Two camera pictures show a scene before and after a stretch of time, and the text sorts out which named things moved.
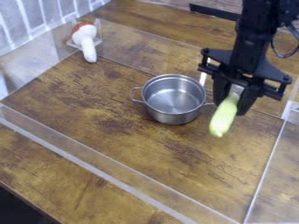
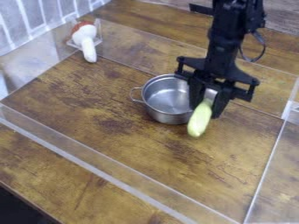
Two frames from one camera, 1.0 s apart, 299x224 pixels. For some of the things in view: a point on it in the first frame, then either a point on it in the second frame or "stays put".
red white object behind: x=83 y=38 stays put
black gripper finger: x=250 y=94 → x=222 y=99
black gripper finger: x=221 y=88 → x=197 y=92
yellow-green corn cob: x=225 y=112 → x=201 y=115
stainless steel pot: x=174 y=97 stays put
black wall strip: x=214 y=12 stays put
